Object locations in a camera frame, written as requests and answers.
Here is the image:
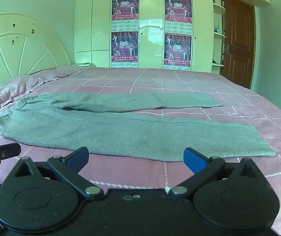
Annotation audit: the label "pink pillow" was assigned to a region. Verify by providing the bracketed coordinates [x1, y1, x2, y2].
[0, 75, 56, 115]

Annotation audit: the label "brown wooden door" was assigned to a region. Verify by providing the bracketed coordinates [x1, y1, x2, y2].
[220, 0, 256, 89]

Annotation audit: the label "cream wooden headboard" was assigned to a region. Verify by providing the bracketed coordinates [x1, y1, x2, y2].
[0, 13, 72, 92]

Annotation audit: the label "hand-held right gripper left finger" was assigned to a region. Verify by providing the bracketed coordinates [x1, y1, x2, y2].
[6, 147, 104, 200]

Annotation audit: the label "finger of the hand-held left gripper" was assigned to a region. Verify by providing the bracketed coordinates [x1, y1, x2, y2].
[0, 143, 22, 164]

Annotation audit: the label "pink checkered bed sheet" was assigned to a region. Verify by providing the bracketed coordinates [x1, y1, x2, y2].
[0, 65, 281, 229]

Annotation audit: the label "cream corner shelf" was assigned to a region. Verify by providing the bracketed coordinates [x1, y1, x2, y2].
[212, 0, 227, 74]

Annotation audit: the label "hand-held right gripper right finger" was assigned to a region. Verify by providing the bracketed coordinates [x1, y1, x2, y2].
[168, 147, 267, 198]

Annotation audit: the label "grey pants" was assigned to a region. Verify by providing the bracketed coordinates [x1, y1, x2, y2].
[0, 92, 277, 162]

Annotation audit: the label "red calendar wall poster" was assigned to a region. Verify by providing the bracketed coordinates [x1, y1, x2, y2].
[164, 0, 193, 33]
[163, 33, 192, 71]
[111, 31, 139, 68]
[111, 0, 140, 32]

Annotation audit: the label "cream glossy wardrobe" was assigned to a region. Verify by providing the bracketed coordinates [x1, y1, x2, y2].
[74, 0, 215, 73]

